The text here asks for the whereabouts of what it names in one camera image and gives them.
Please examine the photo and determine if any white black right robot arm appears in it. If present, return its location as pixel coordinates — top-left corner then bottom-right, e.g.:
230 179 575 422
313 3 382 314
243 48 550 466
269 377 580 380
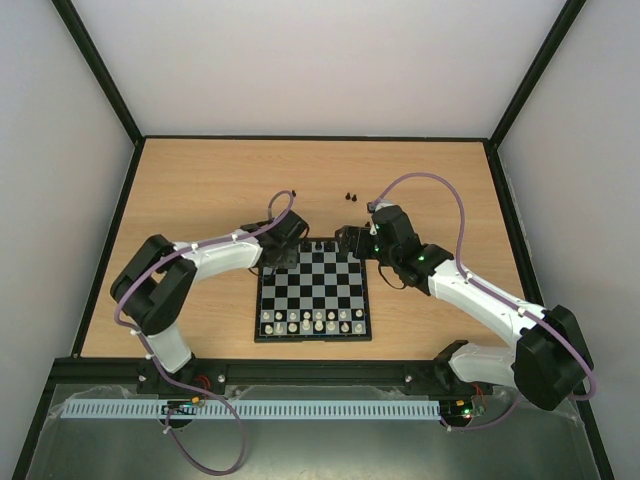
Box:
335 204 594 411

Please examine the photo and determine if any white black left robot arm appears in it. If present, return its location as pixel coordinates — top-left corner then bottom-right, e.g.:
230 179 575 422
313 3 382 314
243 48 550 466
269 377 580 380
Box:
110 210 309 374

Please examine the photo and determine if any black and white chessboard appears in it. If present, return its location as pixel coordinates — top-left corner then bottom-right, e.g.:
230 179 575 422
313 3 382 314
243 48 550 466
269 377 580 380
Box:
254 238 372 343

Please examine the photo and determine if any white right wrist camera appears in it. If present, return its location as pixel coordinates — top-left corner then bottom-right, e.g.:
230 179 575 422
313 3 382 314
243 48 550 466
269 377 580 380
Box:
367 199 394 214

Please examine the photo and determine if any black aluminium rail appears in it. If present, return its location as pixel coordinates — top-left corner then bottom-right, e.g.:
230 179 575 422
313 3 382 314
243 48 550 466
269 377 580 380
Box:
49 357 581 396

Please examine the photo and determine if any white cable duct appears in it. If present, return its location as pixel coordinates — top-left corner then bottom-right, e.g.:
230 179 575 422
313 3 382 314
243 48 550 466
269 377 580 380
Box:
60 399 441 421

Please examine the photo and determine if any black enclosure frame post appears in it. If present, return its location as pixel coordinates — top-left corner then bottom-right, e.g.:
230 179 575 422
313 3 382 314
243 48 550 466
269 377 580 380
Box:
489 0 587 150
51 0 143 146

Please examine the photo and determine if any black enclosure frame post left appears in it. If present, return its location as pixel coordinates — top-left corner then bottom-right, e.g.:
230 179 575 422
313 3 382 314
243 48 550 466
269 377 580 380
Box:
51 0 143 146

